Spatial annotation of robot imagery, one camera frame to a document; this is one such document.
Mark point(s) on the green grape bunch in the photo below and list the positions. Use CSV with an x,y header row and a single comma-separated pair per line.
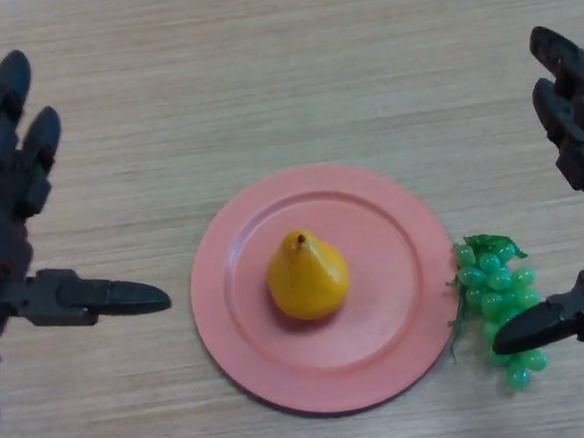
x,y
492,285

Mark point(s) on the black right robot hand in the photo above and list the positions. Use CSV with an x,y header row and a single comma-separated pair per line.
x,y
583,148

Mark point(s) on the pink round plate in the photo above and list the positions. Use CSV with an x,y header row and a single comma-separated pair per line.
x,y
389,322

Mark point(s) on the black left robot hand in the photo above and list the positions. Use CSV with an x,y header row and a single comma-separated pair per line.
x,y
5,209

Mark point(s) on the yellow pear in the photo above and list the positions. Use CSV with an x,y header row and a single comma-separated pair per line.
x,y
309,283

